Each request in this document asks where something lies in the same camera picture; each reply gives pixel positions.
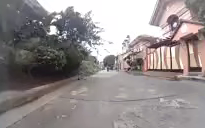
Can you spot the mass of trees and bushes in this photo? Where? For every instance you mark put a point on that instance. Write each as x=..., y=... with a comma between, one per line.
x=50, y=53

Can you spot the pink building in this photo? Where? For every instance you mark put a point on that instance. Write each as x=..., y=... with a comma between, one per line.
x=193, y=33

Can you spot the concrete kerb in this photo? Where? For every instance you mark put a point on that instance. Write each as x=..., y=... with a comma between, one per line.
x=23, y=96

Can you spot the grey concrete sidewalk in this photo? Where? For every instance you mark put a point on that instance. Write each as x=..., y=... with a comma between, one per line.
x=163, y=74

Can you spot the tree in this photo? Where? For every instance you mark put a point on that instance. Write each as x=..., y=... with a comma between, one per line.
x=109, y=61
x=203, y=10

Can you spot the dark grey building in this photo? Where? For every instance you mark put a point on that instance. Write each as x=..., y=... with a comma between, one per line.
x=3, y=16

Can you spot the row of houses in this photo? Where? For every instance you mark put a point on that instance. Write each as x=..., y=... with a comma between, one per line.
x=140, y=45

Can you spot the grey concrete road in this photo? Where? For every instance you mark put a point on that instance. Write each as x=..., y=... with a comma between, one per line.
x=123, y=100

